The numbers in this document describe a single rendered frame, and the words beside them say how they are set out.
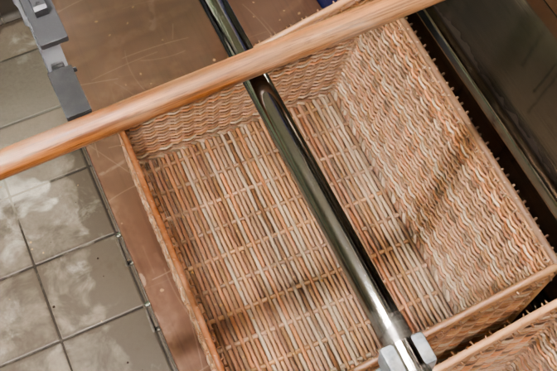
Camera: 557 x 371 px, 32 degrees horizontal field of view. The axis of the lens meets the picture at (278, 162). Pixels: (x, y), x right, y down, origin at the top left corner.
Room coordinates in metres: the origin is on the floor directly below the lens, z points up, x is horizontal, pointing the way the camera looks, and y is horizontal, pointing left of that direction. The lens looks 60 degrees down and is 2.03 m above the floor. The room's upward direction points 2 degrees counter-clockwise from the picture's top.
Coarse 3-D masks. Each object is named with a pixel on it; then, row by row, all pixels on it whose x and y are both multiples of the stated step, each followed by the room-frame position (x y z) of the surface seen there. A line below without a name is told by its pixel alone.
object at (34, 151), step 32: (384, 0) 0.68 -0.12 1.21; (416, 0) 0.68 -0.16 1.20; (320, 32) 0.64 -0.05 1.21; (352, 32) 0.64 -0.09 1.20; (224, 64) 0.60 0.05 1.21; (256, 64) 0.60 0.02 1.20; (160, 96) 0.56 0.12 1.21; (192, 96) 0.57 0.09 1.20; (64, 128) 0.53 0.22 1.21; (96, 128) 0.53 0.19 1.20; (0, 160) 0.49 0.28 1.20; (32, 160) 0.50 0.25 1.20
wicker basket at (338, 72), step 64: (320, 64) 0.97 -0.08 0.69; (384, 64) 0.91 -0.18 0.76; (128, 128) 0.84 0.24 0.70; (192, 128) 0.88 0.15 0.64; (256, 128) 0.90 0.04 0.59; (320, 128) 0.90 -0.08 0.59; (384, 128) 0.85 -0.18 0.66; (448, 128) 0.75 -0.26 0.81; (192, 192) 0.78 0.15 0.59; (256, 192) 0.78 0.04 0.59; (384, 192) 0.77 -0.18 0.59; (448, 192) 0.69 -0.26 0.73; (512, 192) 0.62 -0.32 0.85; (192, 256) 0.66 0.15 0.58; (256, 256) 0.66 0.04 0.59; (320, 256) 0.65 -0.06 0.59; (384, 256) 0.65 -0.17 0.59; (448, 256) 0.62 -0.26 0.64; (512, 256) 0.56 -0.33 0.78; (192, 320) 0.50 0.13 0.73; (256, 320) 0.55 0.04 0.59; (320, 320) 0.54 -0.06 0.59; (448, 320) 0.45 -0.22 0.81; (512, 320) 0.49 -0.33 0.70
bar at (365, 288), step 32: (224, 0) 0.72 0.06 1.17; (224, 32) 0.67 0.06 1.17; (256, 96) 0.58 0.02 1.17; (288, 128) 0.54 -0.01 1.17; (288, 160) 0.50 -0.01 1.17; (320, 192) 0.46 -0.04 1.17; (320, 224) 0.43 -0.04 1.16; (352, 256) 0.39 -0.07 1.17; (352, 288) 0.36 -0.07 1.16; (384, 288) 0.35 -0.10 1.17; (384, 320) 0.32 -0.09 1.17; (384, 352) 0.29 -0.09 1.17; (416, 352) 0.29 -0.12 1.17
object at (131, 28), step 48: (96, 0) 1.22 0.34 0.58; (144, 0) 1.22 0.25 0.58; (192, 0) 1.21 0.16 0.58; (240, 0) 1.21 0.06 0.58; (288, 0) 1.20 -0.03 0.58; (96, 48) 1.10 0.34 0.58; (144, 48) 1.10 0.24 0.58; (192, 48) 1.09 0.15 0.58; (96, 96) 0.99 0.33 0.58; (96, 144) 0.89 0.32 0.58; (144, 240) 0.70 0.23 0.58; (288, 240) 0.69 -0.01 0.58; (144, 288) 0.61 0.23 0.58; (192, 336) 0.53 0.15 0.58; (288, 336) 0.52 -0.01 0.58
